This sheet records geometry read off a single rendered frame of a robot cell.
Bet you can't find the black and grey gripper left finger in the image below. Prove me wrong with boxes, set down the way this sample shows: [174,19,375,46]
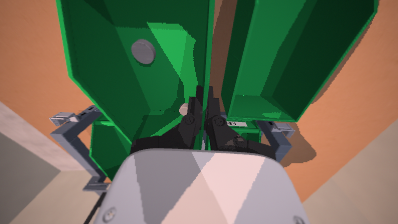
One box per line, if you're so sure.
[130,85,203,155]

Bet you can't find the black tool case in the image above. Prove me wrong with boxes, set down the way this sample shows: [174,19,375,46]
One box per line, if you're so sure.
[84,192,107,224]

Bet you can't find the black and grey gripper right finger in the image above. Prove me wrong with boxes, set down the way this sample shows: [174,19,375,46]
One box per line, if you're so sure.
[204,86,276,160]

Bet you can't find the green bin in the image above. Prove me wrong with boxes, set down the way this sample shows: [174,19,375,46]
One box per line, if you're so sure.
[55,0,215,150]
[221,0,378,123]
[89,115,131,182]
[205,119,261,150]

